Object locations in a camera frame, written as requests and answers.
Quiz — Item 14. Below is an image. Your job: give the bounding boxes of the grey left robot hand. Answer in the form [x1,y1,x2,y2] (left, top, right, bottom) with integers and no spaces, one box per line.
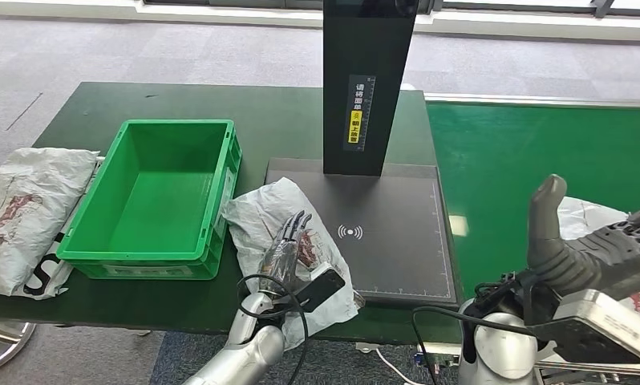
[260,210,313,296]

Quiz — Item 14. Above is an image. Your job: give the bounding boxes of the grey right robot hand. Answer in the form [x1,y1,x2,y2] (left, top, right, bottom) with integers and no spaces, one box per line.
[527,174,640,298]

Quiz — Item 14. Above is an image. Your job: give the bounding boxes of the grey-white parcel bag red logo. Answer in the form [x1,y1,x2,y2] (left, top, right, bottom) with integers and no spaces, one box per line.
[556,197,640,330]

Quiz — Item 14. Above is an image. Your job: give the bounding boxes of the white parcel bag red print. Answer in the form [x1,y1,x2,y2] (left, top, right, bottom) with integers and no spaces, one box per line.
[222,176,361,352]

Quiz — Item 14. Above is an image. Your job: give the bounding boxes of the green conveyor belt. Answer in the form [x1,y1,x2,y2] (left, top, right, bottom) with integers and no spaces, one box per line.
[426,102,640,320]

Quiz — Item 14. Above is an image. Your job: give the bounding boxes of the white parcel with black letters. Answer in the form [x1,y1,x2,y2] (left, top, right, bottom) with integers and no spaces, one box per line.
[11,159,106,302]

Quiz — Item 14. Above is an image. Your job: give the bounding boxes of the crumpled white red-print parcel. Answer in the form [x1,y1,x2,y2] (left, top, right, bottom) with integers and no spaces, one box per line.
[0,147,100,295]

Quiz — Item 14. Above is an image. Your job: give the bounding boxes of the green plastic crate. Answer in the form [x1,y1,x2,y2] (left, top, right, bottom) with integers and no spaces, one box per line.
[56,118,243,281]

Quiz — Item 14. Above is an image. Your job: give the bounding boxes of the dark green table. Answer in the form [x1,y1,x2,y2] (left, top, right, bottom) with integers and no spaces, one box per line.
[0,81,462,346]

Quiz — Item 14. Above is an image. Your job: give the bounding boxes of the black yellow column label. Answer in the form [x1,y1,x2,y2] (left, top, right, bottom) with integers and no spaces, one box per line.
[344,75,377,152]

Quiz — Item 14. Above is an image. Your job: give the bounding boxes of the black scanner column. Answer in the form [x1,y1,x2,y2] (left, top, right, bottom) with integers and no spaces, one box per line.
[322,0,419,177]

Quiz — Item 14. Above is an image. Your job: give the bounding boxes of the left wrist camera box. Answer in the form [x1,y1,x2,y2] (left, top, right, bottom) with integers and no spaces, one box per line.
[290,261,347,314]

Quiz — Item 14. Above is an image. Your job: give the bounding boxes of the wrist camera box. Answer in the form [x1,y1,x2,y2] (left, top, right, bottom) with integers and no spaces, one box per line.
[529,289,640,365]
[290,261,347,314]

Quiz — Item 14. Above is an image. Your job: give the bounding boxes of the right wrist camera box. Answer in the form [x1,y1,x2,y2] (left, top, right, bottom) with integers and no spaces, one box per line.
[529,289,640,365]

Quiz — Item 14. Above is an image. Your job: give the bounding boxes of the black scanner base plate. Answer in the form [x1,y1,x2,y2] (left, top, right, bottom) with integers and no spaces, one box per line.
[265,157,460,308]

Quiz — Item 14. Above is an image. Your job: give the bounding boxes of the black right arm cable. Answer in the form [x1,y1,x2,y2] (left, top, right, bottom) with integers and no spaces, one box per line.
[411,305,533,385]

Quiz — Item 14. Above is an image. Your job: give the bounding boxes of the white floor cable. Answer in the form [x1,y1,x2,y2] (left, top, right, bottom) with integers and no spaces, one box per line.
[375,347,422,385]

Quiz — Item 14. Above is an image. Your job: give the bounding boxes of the chrome chair base ring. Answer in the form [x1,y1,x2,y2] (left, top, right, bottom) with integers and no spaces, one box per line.
[0,318,38,373]

